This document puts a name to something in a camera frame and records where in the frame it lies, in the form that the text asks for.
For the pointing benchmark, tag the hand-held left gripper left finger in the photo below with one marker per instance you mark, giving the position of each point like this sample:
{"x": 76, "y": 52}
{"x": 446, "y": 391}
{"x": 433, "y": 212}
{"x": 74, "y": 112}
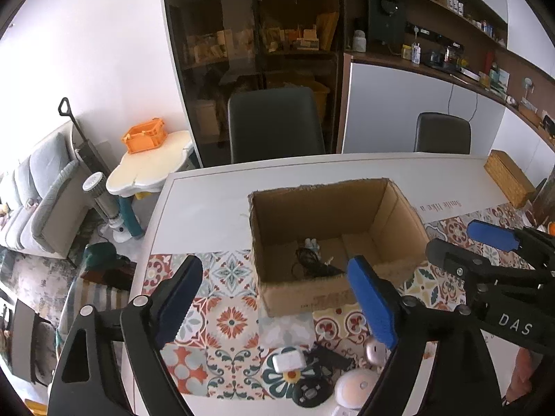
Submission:
{"x": 180, "y": 307}

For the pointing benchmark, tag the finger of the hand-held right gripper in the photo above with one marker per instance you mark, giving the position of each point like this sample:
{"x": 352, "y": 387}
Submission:
{"x": 455, "y": 260}
{"x": 492, "y": 234}

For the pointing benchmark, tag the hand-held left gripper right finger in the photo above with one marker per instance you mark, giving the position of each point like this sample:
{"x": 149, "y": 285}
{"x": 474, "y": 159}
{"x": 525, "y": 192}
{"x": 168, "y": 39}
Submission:
{"x": 373, "y": 307}

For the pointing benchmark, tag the brown cardboard box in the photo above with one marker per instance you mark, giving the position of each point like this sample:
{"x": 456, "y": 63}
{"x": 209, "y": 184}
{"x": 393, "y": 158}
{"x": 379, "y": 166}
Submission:
{"x": 303, "y": 299}

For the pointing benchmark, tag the white charger block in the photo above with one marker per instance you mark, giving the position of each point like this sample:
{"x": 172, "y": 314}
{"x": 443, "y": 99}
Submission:
{"x": 287, "y": 362}

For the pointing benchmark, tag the pink round gadget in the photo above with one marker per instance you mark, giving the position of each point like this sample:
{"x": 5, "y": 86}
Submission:
{"x": 375, "y": 351}

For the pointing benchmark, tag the patterned table mat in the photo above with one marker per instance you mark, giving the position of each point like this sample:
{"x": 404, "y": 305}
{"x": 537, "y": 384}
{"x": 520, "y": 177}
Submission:
{"x": 230, "y": 320}

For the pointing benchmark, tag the woven storage box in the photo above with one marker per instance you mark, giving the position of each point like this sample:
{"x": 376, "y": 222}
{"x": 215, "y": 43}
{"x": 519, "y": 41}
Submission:
{"x": 507, "y": 177}

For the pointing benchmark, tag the white round device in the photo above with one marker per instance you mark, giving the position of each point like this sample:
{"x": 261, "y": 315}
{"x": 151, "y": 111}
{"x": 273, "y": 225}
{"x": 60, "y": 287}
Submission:
{"x": 353, "y": 390}

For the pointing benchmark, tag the striped rug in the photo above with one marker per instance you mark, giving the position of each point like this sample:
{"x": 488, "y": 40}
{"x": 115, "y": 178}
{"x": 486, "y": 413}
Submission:
{"x": 95, "y": 301}

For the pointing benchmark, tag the small white figure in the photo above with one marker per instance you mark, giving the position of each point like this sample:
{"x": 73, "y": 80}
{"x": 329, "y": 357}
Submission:
{"x": 311, "y": 243}

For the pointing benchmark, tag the green bag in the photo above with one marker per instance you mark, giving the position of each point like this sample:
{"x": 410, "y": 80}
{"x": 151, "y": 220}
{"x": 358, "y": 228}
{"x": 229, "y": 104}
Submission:
{"x": 99, "y": 255}

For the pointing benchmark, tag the black round gadget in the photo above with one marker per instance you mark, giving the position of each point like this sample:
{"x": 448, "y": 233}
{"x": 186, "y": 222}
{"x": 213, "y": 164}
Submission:
{"x": 310, "y": 394}

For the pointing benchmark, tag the narrow dark dining chair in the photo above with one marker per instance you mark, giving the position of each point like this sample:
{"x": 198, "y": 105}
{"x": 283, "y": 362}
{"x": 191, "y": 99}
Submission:
{"x": 442, "y": 132}

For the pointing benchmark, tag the white tower heater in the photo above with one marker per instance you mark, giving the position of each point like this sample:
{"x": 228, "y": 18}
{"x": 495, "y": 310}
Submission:
{"x": 108, "y": 203}

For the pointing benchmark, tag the white side table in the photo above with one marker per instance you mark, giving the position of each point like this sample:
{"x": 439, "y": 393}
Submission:
{"x": 147, "y": 169}

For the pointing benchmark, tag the grey sofa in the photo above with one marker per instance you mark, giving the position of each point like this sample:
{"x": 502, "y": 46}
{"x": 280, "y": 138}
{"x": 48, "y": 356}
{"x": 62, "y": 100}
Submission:
{"x": 47, "y": 195}

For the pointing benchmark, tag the orange plastic crate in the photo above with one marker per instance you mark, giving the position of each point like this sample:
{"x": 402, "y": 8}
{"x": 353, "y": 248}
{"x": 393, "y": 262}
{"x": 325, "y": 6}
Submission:
{"x": 143, "y": 136}

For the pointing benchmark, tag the upright vacuum cleaner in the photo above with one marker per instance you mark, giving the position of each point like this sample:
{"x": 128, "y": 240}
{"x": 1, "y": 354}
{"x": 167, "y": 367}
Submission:
{"x": 89, "y": 151}

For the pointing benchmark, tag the white bottle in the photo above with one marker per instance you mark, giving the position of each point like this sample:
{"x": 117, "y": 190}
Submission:
{"x": 416, "y": 53}

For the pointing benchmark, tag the wide dark dining chair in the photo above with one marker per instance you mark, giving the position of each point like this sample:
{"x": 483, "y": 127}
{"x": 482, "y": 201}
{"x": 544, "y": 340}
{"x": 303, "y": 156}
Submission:
{"x": 275, "y": 123}

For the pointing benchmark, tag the yellow plastic bin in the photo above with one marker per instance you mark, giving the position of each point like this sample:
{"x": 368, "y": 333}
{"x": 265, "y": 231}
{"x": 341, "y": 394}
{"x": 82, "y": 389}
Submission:
{"x": 320, "y": 95}

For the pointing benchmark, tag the white jar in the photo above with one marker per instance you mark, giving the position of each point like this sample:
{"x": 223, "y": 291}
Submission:
{"x": 360, "y": 41}

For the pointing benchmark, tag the dark green appliance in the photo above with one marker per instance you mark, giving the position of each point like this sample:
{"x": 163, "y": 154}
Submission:
{"x": 386, "y": 15}

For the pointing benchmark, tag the dark glass cabinet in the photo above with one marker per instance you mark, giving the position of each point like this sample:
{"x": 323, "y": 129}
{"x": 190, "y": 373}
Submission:
{"x": 217, "y": 52}

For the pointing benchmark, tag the wooden wall shelf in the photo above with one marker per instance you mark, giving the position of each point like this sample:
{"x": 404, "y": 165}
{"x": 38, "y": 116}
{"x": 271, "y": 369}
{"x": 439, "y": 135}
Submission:
{"x": 433, "y": 17}

